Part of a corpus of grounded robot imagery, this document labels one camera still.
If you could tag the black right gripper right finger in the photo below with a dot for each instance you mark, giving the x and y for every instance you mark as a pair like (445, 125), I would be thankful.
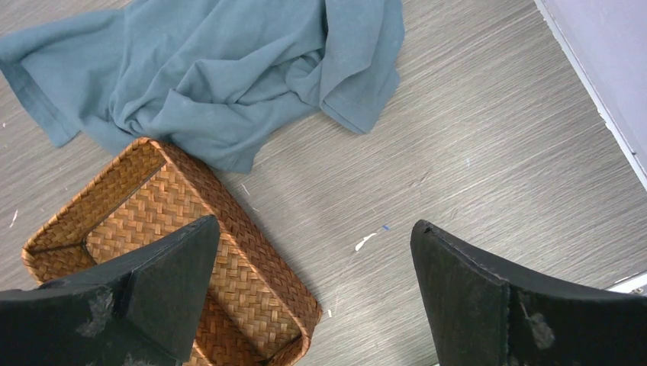
(486, 310)

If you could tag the blue-grey crumpled cloth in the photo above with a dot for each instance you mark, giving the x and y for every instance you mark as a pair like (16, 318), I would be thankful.
(215, 78)

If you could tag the woven wicker divided basket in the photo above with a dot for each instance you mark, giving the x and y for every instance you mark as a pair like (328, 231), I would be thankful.
(257, 311)

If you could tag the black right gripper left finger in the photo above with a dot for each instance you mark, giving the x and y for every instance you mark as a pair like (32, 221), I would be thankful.
(141, 308)

